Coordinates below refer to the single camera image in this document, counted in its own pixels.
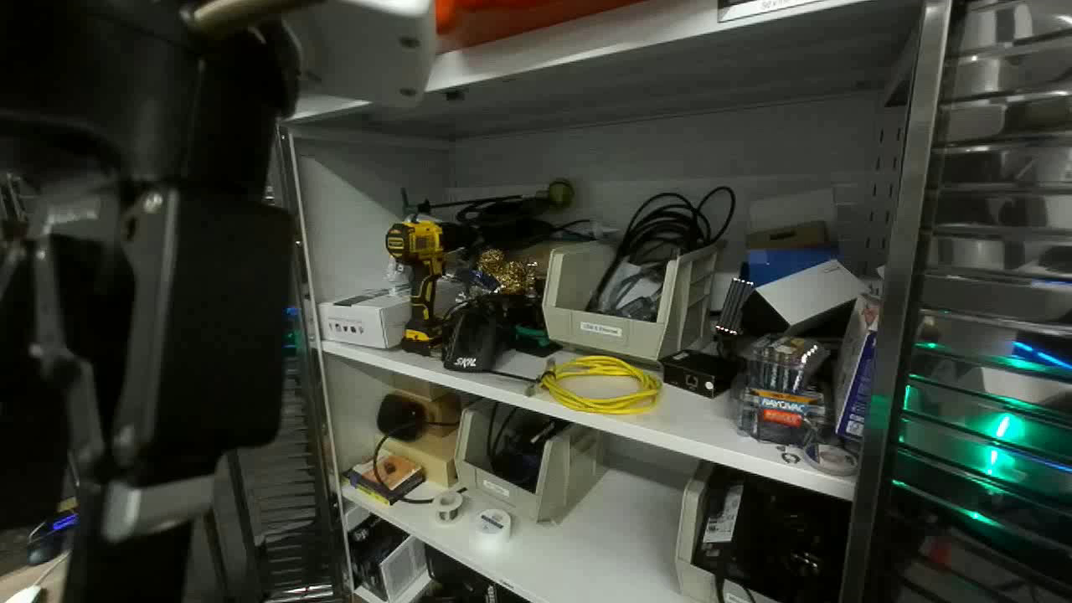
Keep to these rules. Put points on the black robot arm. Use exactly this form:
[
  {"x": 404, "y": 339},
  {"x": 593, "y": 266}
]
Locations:
[{"x": 202, "y": 323}]

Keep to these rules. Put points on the beige storage bin with label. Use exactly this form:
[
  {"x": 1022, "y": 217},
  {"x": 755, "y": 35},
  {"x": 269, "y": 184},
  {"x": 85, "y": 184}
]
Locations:
[{"x": 606, "y": 331}]

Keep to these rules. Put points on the black network adapter box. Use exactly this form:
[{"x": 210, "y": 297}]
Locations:
[{"x": 694, "y": 376}]

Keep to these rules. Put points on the small white box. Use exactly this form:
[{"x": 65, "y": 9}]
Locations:
[{"x": 364, "y": 323}]

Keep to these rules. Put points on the blue cardboard box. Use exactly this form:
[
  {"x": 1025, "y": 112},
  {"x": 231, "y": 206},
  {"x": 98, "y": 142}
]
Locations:
[{"x": 788, "y": 263}]

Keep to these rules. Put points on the orange box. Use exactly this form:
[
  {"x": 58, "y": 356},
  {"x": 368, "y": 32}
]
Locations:
[{"x": 502, "y": 17}]

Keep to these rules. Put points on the brass coloured tool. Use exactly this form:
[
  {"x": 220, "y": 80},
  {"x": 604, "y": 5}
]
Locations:
[{"x": 502, "y": 272}]

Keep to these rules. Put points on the black tool pouch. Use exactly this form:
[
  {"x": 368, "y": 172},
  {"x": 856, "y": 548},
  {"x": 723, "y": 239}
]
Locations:
[{"x": 473, "y": 339}]

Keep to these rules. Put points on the rod with round brass end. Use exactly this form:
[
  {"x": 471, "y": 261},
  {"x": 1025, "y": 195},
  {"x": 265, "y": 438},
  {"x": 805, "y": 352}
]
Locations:
[{"x": 559, "y": 192}]

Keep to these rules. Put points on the white shelf unit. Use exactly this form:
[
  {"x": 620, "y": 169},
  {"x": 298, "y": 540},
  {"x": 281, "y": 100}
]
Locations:
[{"x": 604, "y": 548}]

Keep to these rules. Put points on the pack of AA batteries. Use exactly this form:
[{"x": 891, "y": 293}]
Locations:
[{"x": 780, "y": 405}]

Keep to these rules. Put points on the white flat carton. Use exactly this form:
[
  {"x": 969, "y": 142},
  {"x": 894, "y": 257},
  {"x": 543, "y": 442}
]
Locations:
[{"x": 812, "y": 293}]

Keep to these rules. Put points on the white and blue carton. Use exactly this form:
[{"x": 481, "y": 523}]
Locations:
[{"x": 860, "y": 371}]

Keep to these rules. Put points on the metal server rack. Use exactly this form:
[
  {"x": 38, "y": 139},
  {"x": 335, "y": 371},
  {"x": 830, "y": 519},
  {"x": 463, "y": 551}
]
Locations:
[{"x": 991, "y": 289}]

